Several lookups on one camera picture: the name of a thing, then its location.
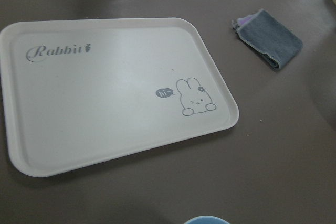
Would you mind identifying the light blue plastic cup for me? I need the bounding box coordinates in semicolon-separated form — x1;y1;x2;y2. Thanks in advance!
184;216;229;224

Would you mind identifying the cream rabbit serving tray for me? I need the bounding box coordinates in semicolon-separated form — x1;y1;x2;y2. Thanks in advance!
1;18;239;177

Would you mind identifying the folded grey cloth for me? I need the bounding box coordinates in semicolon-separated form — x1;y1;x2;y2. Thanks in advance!
232;9;303;70

